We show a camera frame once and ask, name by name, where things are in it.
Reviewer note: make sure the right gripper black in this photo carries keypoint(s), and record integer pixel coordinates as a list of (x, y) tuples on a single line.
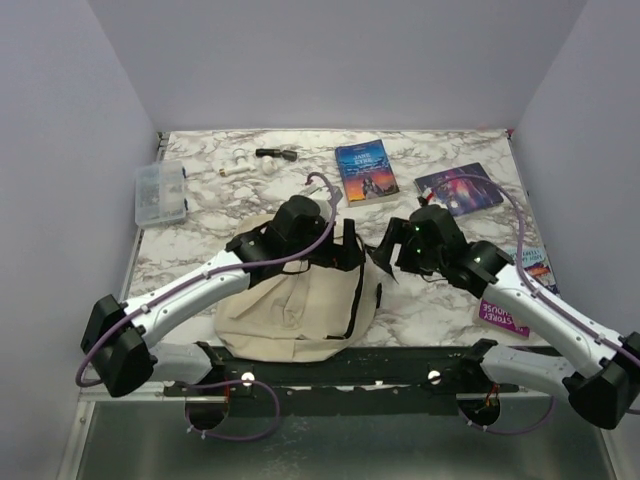
[(401, 232)]

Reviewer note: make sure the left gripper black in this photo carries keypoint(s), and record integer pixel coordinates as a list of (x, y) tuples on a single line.
[(351, 255)]

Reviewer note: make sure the beige student backpack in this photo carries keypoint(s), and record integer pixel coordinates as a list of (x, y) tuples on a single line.
[(306, 314)]

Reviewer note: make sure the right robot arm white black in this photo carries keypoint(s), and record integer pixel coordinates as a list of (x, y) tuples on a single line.
[(596, 369)]

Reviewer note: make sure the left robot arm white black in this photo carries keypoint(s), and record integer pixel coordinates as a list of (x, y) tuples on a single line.
[(120, 335)]

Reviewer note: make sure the Jane Eyre blue book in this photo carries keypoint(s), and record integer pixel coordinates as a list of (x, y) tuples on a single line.
[(366, 173)]

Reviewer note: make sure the dark purple book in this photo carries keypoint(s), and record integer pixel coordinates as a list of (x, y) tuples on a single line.
[(459, 190)]

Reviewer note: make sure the black cylindrical tool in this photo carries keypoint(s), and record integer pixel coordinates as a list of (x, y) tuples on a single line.
[(287, 155)]

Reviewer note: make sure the small white round cap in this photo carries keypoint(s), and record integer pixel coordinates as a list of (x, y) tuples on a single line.
[(269, 165)]

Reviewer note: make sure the Treehouse book purple cover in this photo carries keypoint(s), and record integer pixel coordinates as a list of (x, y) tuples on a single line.
[(489, 314)]

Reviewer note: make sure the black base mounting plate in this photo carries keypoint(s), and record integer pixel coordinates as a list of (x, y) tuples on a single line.
[(356, 381)]

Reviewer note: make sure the Treehouse book blue cover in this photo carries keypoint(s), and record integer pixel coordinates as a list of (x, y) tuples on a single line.
[(534, 261)]

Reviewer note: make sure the white plastic pipe fitting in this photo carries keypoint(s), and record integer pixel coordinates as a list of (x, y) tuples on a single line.
[(240, 164)]

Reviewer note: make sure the clear plastic organizer box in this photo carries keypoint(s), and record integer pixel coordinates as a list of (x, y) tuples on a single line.
[(160, 194)]

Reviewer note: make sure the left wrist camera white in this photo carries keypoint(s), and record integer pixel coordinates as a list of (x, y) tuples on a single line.
[(317, 192)]

